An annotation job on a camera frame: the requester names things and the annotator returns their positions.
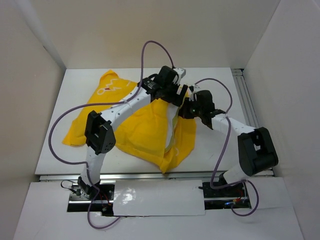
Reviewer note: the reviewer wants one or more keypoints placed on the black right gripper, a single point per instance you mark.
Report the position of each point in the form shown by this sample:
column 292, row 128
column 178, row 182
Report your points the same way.
column 184, row 111

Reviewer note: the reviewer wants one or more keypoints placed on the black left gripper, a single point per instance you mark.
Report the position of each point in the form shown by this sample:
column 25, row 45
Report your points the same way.
column 176, row 99

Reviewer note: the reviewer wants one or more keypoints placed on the white pillow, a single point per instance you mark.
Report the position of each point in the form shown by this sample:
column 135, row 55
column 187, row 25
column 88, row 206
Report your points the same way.
column 172, row 119

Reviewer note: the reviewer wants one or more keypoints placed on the yellow pillowcase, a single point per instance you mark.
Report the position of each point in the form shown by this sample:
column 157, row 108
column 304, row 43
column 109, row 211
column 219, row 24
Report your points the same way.
column 141, row 135

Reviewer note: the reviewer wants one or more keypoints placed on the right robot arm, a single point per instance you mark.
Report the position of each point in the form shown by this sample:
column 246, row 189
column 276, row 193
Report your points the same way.
column 256, row 151

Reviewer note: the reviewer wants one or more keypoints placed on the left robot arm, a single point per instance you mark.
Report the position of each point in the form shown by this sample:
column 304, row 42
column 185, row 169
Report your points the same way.
column 100, row 126

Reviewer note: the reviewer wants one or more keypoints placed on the white cover plate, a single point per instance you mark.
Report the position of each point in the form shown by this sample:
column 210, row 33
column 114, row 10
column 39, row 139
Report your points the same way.
column 149, row 198

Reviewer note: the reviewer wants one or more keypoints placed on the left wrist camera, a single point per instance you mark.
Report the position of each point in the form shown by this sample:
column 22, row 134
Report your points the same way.
column 169, row 76

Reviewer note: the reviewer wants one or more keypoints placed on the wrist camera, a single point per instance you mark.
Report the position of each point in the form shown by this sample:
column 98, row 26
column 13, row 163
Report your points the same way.
column 169, row 76
column 193, row 92

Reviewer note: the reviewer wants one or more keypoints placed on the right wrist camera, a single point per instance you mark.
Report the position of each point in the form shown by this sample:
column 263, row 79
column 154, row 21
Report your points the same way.
column 193, row 92

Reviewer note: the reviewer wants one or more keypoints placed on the aluminium rail frame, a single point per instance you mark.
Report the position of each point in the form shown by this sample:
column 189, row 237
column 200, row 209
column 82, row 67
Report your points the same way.
column 229, row 92

